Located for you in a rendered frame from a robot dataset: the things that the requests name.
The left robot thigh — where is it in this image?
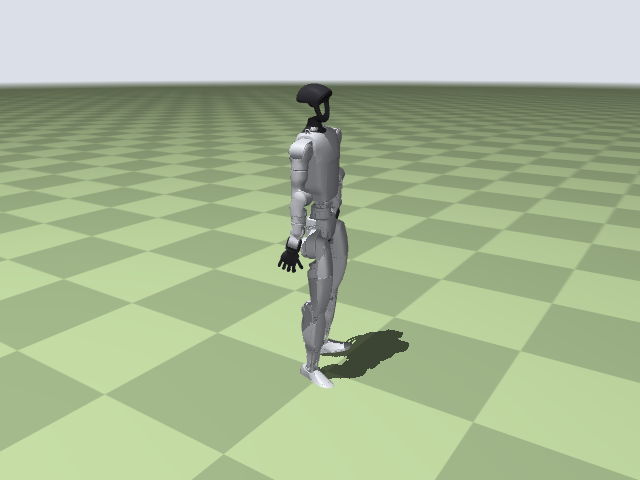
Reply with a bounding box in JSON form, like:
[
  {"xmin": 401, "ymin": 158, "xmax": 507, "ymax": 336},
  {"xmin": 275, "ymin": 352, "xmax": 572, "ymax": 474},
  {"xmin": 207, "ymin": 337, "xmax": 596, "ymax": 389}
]
[{"xmin": 329, "ymin": 219, "xmax": 348, "ymax": 298}]

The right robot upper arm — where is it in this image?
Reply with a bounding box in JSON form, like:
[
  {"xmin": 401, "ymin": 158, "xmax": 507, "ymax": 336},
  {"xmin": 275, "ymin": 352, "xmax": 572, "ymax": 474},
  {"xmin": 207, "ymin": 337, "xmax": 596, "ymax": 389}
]
[{"xmin": 289, "ymin": 138, "xmax": 313, "ymax": 206}]

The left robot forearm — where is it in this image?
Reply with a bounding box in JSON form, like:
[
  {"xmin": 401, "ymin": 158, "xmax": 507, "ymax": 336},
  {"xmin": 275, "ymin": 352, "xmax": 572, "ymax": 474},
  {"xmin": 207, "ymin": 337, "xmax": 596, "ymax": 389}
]
[{"xmin": 330, "ymin": 179, "xmax": 343, "ymax": 216}]

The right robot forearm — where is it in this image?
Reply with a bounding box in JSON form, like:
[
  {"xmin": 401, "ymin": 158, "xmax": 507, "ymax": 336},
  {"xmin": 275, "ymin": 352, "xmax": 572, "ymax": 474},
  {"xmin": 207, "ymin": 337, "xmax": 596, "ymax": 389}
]
[{"xmin": 287, "ymin": 192, "xmax": 307, "ymax": 250}]

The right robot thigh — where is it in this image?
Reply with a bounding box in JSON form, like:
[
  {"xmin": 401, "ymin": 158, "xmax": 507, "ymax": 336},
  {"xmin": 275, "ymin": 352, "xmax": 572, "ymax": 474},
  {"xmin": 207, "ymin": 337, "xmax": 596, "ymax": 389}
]
[{"xmin": 300, "ymin": 229, "xmax": 333, "ymax": 321}]

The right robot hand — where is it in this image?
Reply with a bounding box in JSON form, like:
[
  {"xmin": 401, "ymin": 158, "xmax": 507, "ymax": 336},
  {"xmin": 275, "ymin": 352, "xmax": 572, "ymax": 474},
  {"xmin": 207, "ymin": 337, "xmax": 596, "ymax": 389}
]
[{"xmin": 278, "ymin": 236, "xmax": 303, "ymax": 273}]

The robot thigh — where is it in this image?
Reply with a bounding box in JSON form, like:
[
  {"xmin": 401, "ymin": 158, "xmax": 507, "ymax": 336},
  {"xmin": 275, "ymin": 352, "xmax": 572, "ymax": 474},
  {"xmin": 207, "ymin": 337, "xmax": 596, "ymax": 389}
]
[
  {"xmin": 329, "ymin": 219, "xmax": 348, "ymax": 298},
  {"xmin": 300, "ymin": 229, "xmax": 333, "ymax": 321}
]

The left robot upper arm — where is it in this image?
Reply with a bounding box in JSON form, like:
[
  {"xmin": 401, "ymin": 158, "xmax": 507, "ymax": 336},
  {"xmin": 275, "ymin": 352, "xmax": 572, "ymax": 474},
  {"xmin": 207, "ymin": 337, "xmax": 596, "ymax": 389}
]
[{"xmin": 331, "ymin": 127, "xmax": 345, "ymax": 183}]

